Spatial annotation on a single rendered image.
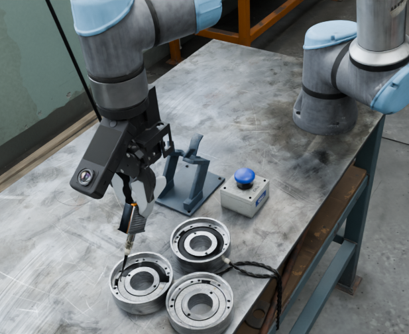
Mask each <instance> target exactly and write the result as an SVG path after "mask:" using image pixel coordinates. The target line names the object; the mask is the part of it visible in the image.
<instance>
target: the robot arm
mask: <svg viewBox="0 0 409 334"><path fill-rule="evenodd" d="M70 1H71V5H72V14H73V18H74V28H75V31H76V33H77V34H78V38H79V42H80V46H81V49H82V54H83V57H84V62H85V65H86V70H87V72H88V78H89V82H90V86H91V90H92V93H93V98H94V100H95V102H96V104H97V109H98V111H99V114H100V115H101V116H103V118H102V120H101V122H100V124H99V126H98V128H97V130H96V132H95V134H94V136H93V138H92V140H91V141H90V143H89V145H88V147H87V149H86V151H85V153H84V155H83V157H82V159H81V160H80V163H79V164H78V167H77V168H76V171H75V172H74V175H73V176H72V178H71V180H70V186H71V187H72V188H73V189H74V190H76V191H77V192H80V193H81V194H84V195H86V196H89V197H91V198H93V199H101V198H103V196H104V194H105V192H106V190H107V188H108V186H109V184H110V185H111V187H112V188H113V189H114V191H115V193H116V194H117V196H118V198H119V199H120V200H121V201H122V203H123V205H125V203H127V202H132V201H133V199H132V196H131V194H132V190H133V191H134V192H135V194H136V197H137V205H138V207H139V214H140V215H142V216H143V217H145V218H147V217H148V216H149V215H150V214H151V213H152V211H153V207H154V202H155V201H156V199H157V198H158V196H159V195H160V193H161V192H162V191H163V189H164V188H165V186H166V178H165V177H164V176H161V177H157V178H156V176H155V173H154V171H153V170H152V169H151V168H150V165H151V164H154V163H155V162H156V161H157V160H158V159H160V158H161V156H162V155H163V158H166V157H167V156H168V155H169V154H170V153H171V152H173V151H174V149H173V144H172V135H171V130H170V123H167V122H165V121H162V120H161V119H160V113H159V108H158V100H157V96H156V88H155V85H151V84H148V82H147V78H146V70H145V63H144V59H143V50H147V49H149V48H153V47H156V46H160V45H161V44H165V43H167V42H171V41H173V40H176V39H179V38H182V37H185V36H188V35H190V34H197V33H199V31H201V30H203V29H206V28H209V27H212V26H213V25H215V24H216V23H217V22H218V20H219V19H220V17H221V12H222V4H221V0H70ZM407 7H408V0H357V23H355V22H352V21H327V22H323V23H319V24H316V25H314V26H312V27H311V28H309V29H308V31H307V32H306V36H305V43H304V45H303V49H304V61H303V73H302V88H301V91H300V93H299V95H298V98H297V100H296V102H295V104H294V108H293V120H294V122H295V124H296V125H297V126H298V127H299V128H301V129H302V130H304V131H306V132H309V133H312V134H315V135H325V136H329V135H339V134H342V133H346V132H347V131H350V130H351V129H352V128H353V127H354V126H355V125H356V123H357V117H358V108H357V103H356V100H357V101H359V102H361V103H362V104H364V105H366V106H368V107H370V109H372V110H376V111H378V112H380V113H382V114H385V115H391V114H394V113H397V112H399V111H400V110H401V109H403V108H404V107H405V106H407V104H409V36H408V35H406V19H407ZM161 125H163V127H161V128H160V129H159V130H158V127H157V126H161ZM167 134H168V138H169V143H170V146H169V147H168V148H167V149H166V150H165V149H164V147H165V146H166V144H165V141H163V137H164V136H166V135H167Z"/></svg>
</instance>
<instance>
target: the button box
mask: <svg viewBox="0 0 409 334"><path fill-rule="evenodd" d="M269 182H270V180H267V179H266V178H262V177H260V176H257V175H255V179H254V180H253V181H252V182H251V183H249V184H247V185H243V184H240V183H238V182H236V181H235V179H234V175H232V177H230V179H229V180H228V181H227V182H226V183H225V184H224V185H223V186H222V187H221V189H220V196H221V206H223V207H225V208H227V209H230V210H232V211H235V212H237V213H240V214H242V215H245V216H247V217H250V218H253V216H254V215H255V214H256V212H257V211H258V210H259V209H260V208H261V207H262V205H263V204H264V203H265V201H266V200H267V199H268V198H269Z"/></svg>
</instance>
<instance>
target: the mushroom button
mask: <svg viewBox="0 0 409 334"><path fill-rule="evenodd" d="M234 179H235V181H236V182H238V183H240V184H243V185H247V184H249V183H251V182H252V181H253V180H254V179H255V173H254V172H253V170H252V169H250V168H240V169H238V170H237V171H236V172H235V173H234Z"/></svg>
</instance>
